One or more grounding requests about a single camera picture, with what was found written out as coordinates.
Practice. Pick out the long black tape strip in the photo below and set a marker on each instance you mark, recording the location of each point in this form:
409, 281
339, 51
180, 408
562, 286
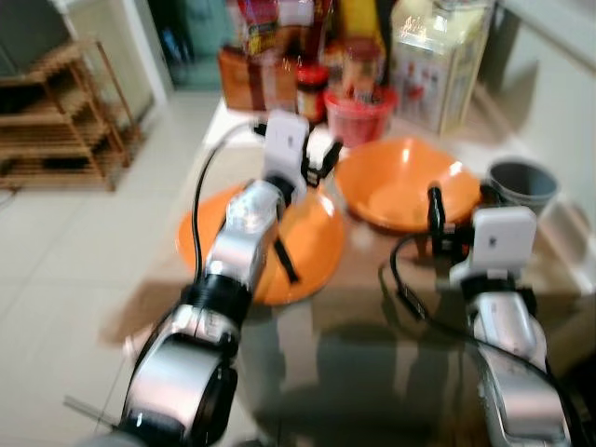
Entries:
284, 261

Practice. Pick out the grey appliance on rack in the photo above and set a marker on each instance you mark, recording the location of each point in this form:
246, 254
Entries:
28, 37

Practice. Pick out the yellow bottle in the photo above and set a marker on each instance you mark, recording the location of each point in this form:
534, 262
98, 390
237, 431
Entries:
358, 19

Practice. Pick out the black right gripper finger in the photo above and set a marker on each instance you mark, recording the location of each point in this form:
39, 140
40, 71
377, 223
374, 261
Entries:
435, 205
488, 194

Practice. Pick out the brown canister with red lid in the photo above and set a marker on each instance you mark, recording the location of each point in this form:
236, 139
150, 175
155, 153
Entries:
363, 70

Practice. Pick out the brown table cloth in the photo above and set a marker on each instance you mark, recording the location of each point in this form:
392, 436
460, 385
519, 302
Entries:
372, 307

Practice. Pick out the orange plastic plate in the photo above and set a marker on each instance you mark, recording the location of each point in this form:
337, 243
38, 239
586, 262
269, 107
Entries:
312, 251

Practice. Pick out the wooden slatted rack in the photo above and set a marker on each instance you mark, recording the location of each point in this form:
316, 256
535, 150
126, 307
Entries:
37, 116

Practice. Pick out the glass sliding door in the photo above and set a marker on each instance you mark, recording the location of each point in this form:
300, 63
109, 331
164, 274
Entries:
191, 42

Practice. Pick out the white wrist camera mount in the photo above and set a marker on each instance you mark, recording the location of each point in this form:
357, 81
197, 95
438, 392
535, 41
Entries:
503, 237
284, 149

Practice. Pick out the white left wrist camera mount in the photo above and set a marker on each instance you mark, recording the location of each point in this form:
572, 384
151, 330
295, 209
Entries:
284, 149

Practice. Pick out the orange plastic bowl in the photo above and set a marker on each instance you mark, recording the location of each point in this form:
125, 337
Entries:
400, 182

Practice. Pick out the red snack packet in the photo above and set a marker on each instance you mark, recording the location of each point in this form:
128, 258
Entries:
261, 23

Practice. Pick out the brown snack bag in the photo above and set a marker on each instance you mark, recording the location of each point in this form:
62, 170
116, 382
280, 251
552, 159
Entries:
251, 84

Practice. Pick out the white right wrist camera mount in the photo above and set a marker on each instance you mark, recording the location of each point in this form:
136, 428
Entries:
503, 237

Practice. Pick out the red-lidded sauce jar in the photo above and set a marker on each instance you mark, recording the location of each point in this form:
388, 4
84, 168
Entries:
312, 93

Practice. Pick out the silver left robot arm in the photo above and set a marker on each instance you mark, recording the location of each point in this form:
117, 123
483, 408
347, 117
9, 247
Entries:
177, 372

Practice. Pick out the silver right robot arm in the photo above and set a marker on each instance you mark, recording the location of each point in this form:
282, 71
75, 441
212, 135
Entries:
512, 354

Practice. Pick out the red plastic container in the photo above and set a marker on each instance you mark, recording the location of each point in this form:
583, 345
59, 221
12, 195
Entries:
358, 121

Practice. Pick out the large pale labelled container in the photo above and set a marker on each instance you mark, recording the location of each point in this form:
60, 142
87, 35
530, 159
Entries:
438, 65

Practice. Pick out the grey plastic cup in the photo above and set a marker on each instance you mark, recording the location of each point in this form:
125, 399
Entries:
526, 186

